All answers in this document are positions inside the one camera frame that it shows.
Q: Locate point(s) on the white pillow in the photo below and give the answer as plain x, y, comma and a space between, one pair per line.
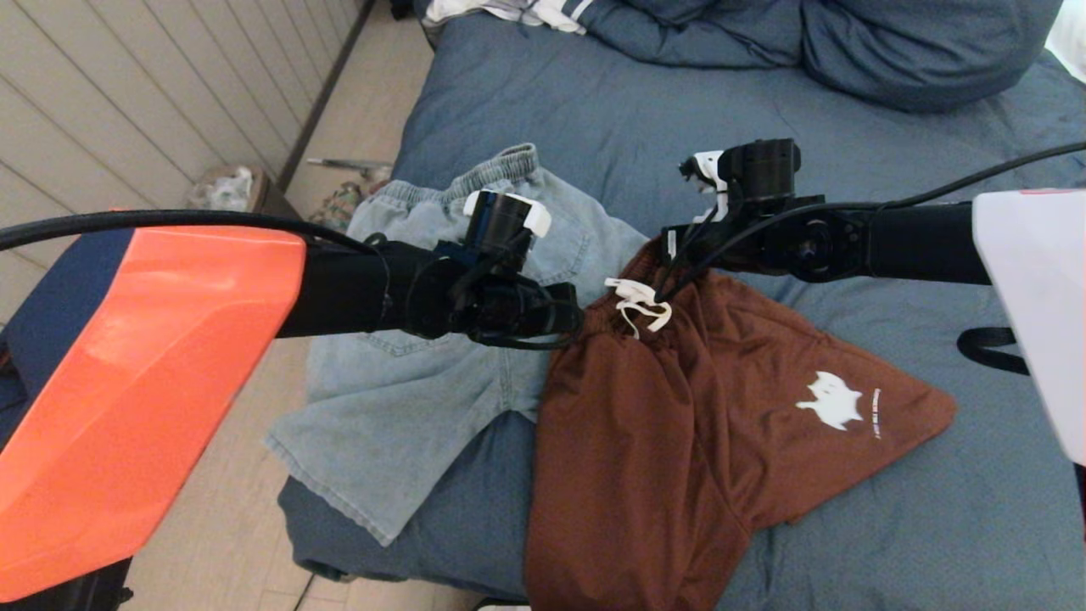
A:
1069, 42

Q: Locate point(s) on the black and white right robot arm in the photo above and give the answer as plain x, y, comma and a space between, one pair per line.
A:
933, 246

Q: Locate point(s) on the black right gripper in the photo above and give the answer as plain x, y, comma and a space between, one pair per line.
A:
738, 242

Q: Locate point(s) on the rust brown shorts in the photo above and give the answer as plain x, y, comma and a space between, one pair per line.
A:
679, 467

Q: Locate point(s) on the small black object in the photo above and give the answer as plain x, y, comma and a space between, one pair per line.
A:
401, 8

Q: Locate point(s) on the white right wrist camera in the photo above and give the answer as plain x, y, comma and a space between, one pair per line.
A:
708, 165

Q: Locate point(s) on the clear plastic bin liner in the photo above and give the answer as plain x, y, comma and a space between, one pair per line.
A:
225, 188

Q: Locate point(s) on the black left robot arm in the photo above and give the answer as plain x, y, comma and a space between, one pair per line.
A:
127, 382

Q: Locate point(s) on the brown metal trash bin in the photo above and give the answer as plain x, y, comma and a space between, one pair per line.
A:
276, 199

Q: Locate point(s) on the white striped garment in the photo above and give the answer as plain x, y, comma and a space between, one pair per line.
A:
509, 10

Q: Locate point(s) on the blue pillow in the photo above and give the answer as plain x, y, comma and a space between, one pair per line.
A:
920, 49

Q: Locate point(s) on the silver metal object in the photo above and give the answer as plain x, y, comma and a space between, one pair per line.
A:
339, 163

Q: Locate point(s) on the blue bed cover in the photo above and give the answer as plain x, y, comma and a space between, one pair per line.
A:
848, 102

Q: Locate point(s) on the multicoloured cloth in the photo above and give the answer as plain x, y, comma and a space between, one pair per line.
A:
339, 204

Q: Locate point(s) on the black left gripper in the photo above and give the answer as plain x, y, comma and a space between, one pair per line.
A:
526, 310

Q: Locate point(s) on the crumpled blue blanket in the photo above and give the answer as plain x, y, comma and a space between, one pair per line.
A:
696, 36

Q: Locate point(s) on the light blue denim shorts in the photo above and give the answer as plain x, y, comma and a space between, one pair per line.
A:
407, 407

